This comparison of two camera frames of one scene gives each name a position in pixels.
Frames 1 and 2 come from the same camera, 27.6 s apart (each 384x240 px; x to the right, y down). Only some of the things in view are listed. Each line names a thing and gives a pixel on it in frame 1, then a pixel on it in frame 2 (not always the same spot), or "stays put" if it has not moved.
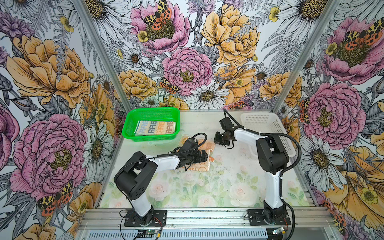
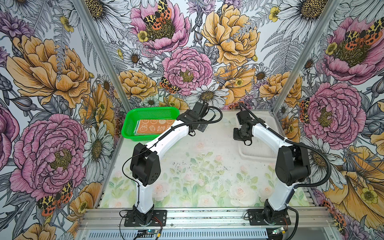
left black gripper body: (195, 157) -> (201, 127)
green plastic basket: (164, 113) stays put
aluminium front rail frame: (305, 223) stays put
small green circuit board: (280, 230) stays put
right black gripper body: (221, 138) -> (240, 134)
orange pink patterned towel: (204, 166) -> (142, 126)
